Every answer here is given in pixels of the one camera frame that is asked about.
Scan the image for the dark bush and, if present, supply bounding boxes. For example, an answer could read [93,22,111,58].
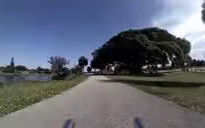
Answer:
[51,67,73,81]

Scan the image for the grass strip beside pond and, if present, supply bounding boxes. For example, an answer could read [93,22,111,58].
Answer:
[0,73,88,122]

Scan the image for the large broad dark tree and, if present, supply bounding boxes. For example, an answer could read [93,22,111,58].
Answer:
[90,27,192,75]

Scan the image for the grey asphalt path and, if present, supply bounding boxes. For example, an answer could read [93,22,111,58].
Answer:
[0,74,205,128]

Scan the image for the small round-crowned tree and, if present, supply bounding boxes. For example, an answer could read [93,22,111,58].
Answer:
[77,55,89,70]

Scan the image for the pond water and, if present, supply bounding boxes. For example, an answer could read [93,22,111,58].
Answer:
[0,73,53,84]

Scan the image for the grass field with shade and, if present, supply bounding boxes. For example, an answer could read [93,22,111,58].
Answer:
[104,70,205,118]

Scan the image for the robot's own part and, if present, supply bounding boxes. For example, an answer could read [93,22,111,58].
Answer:
[133,117,145,128]
[62,118,76,128]

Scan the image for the bare pinkish tree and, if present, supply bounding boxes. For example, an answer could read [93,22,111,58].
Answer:
[47,55,71,74]

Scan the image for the row of distant trees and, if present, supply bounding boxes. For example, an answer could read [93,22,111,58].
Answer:
[0,56,53,74]

